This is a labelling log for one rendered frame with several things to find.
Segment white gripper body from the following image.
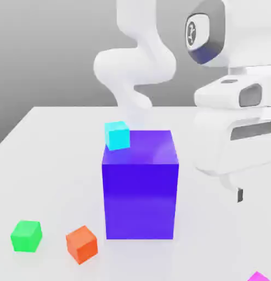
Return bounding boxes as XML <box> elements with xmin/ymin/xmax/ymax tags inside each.
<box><xmin>193</xmin><ymin>106</ymin><xmax>271</xmax><ymax>177</ymax></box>

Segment large purple box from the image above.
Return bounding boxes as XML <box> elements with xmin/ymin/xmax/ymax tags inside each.
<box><xmin>101</xmin><ymin>130</ymin><xmax>179</xmax><ymax>240</ymax></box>

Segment small magenta cube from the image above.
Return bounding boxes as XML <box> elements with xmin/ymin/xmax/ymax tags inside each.
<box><xmin>246</xmin><ymin>271</ymin><xmax>271</xmax><ymax>281</ymax></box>

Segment small orange cube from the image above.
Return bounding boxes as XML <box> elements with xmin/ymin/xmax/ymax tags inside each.
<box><xmin>65</xmin><ymin>225</ymin><xmax>99</xmax><ymax>265</ymax></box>

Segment small green cube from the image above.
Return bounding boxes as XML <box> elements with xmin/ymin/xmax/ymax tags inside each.
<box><xmin>10</xmin><ymin>220</ymin><xmax>43</xmax><ymax>253</ymax></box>

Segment small cyan cube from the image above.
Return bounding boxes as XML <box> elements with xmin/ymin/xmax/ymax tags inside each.
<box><xmin>104</xmin><ymin>120</ymin><xmax>131</xmax><ymax>151</ymax></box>

